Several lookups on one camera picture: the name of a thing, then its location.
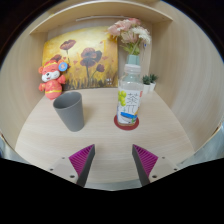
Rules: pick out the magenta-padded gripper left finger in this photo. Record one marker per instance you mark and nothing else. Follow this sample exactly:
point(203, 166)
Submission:
point(75, 163)

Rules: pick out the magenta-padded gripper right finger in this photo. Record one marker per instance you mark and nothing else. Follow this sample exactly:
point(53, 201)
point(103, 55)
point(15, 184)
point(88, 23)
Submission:
point(151, 163)

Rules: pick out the clear plastic drink bottle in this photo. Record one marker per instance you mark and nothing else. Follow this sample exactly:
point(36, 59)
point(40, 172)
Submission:
point(129, 100)

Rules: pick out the grey plastic cup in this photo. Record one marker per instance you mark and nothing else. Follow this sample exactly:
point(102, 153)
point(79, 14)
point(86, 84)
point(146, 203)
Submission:
point(70, 113)

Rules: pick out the flat round red coaster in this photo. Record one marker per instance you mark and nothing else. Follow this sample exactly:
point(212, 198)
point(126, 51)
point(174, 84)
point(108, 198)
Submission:
point(116, 124)

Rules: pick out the small potted green plant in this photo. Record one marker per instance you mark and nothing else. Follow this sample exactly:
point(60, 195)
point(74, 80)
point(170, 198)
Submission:
point(153, 81)
point(146, 85)

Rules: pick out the red plush toy figure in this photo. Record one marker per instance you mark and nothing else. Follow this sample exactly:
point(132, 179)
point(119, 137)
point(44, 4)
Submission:
point(51, 83)

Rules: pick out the teal faceted vase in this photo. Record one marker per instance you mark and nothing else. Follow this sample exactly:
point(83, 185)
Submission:
point(133, 59)

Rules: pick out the yellow poppy flower painting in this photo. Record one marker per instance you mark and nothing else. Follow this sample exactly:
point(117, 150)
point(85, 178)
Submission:
point(86, 43)

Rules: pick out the pink and white flower bouquet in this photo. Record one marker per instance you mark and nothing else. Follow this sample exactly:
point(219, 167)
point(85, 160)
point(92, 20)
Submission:
point(128, 31)

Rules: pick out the slim grey light bar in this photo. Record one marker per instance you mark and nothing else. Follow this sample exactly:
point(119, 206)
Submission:
point(100, 18)

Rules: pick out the wooden shelf unit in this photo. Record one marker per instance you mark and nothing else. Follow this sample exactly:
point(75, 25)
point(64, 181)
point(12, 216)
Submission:
point(100, 10)

